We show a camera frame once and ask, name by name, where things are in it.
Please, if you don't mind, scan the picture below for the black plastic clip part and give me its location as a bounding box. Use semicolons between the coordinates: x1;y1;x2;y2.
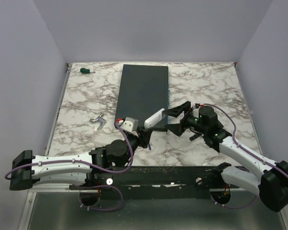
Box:
189;133;202;141

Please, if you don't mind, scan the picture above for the green handled screwdriver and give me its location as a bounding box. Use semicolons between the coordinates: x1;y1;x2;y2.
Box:
80;68;95;74

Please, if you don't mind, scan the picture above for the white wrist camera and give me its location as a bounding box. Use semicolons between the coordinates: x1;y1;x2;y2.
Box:
189;103;203;117
118;117;139;133

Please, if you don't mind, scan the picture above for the dark network switch box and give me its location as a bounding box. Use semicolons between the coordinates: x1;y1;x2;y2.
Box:
115;64;169;127

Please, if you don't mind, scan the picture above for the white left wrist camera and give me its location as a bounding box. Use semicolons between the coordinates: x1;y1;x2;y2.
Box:
118;117;139;133

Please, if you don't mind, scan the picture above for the white remote control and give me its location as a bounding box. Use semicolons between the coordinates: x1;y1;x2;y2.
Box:
144;108;165;129

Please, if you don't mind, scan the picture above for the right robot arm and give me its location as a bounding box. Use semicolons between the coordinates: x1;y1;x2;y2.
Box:
162;101;288;212

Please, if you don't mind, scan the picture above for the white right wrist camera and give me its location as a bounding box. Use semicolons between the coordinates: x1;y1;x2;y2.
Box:
189;103;203;117

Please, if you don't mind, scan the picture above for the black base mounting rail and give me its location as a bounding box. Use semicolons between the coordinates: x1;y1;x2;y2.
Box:
69;165;245;201

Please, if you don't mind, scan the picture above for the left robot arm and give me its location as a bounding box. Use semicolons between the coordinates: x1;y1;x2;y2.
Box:
4;127;153;191

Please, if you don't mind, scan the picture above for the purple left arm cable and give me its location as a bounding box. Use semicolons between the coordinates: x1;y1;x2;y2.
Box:
5;123;135;211

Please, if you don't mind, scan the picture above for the silver metal bracket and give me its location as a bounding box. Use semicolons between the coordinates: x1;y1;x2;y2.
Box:
89;113;107;130

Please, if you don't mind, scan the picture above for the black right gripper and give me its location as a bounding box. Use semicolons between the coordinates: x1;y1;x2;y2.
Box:
163;101;207;137

